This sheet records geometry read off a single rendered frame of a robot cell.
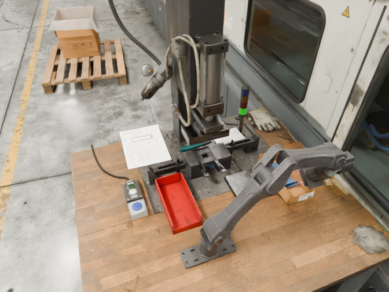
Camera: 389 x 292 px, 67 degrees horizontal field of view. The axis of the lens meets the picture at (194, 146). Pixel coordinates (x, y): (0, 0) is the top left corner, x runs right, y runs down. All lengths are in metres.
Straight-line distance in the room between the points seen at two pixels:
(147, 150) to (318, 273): 0.91
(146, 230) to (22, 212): 1.64
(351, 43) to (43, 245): 2.22
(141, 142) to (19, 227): 1.36
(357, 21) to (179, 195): 1.00
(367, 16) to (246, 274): 1.05
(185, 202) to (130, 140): 0.50
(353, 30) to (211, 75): 0.64
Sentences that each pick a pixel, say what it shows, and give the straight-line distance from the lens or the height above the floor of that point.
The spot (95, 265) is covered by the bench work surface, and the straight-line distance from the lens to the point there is 1.17.
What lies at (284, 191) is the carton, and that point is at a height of 0.95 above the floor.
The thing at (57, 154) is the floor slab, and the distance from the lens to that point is 3.07.
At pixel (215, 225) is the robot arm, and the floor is 1.06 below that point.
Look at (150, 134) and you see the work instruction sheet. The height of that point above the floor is 0.90.
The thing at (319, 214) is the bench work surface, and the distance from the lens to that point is 1.33.
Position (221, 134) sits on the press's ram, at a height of 1.13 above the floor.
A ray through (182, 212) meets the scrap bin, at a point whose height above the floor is 0.90.
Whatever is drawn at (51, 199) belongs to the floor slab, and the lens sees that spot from 2.68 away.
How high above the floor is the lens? 1.89
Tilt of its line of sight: 41 degrees down
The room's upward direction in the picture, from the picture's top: straight up
